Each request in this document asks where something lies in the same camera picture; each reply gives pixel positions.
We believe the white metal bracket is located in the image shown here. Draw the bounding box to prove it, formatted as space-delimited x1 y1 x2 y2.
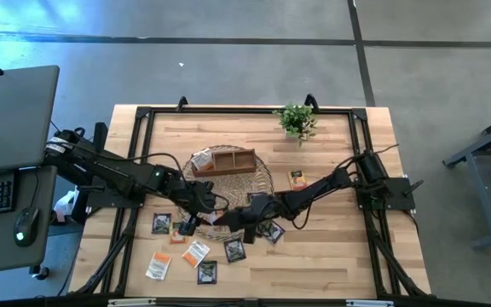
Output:
346 299 395 307
107 298 157 307

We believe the black desk caster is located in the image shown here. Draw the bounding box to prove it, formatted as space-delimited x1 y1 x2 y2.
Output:
30 264 51 281

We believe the black computer mouse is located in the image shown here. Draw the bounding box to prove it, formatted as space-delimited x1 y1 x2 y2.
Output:
14 206 41 247

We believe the grey metal table frame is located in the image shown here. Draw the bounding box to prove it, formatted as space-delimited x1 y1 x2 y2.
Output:
442 108 491 251

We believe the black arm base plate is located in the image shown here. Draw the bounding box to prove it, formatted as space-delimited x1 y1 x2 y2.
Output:
85 187 144 211
355 177 425 212

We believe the black post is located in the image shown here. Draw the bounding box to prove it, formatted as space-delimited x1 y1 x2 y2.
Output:
91 122 109 148

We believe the grey desk top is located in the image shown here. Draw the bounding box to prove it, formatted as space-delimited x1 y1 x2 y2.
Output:
0 65 61 174

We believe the wooden three-slot organizer box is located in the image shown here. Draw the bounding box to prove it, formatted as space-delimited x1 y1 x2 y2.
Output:
190 148 257 178

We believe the round woven placemat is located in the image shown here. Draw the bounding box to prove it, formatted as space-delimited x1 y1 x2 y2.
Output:
176 143 275 242

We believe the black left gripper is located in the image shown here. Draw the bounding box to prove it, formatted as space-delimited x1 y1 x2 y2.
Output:
178 180 219 238

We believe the small green potted plant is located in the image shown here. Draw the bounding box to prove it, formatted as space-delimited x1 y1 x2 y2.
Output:
272 103 318 148

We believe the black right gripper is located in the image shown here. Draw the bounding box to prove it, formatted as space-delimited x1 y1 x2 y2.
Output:
214 197 279 246

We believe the white bag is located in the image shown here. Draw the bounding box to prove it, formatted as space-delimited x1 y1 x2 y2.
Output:
52 189 80 223

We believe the white orange tea packet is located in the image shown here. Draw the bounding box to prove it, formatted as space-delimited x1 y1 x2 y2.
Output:
198 210 224 226
190 148 215 172
144 250 172 281
181 240 211 269

